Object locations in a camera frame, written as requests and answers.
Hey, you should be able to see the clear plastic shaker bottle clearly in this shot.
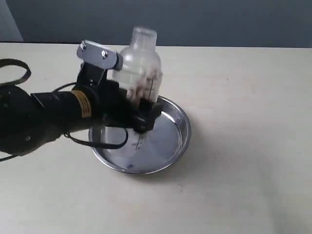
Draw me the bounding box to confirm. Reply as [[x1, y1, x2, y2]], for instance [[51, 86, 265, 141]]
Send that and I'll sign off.
[[113, 26, 163, 107]]

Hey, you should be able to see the black cable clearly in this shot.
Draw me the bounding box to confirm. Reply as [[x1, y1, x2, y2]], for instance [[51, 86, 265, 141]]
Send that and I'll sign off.
[[0, 58, 129, 163]]

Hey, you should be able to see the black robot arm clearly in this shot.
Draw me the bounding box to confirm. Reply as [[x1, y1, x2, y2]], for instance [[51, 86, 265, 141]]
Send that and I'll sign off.
[[0, 63, 162, 158]]

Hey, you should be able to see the round stainless steel plate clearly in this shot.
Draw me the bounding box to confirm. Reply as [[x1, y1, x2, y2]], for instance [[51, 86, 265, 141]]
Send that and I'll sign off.
[[92, 96, 192, 175]]

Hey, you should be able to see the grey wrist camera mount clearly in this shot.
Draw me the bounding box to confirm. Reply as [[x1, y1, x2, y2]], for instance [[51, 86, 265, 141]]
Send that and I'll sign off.
[[77, 40, 123, 71]]

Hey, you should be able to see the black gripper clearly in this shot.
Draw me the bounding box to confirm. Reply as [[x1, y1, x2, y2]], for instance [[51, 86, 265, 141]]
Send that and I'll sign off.
[[75, 62, 163, 134]]

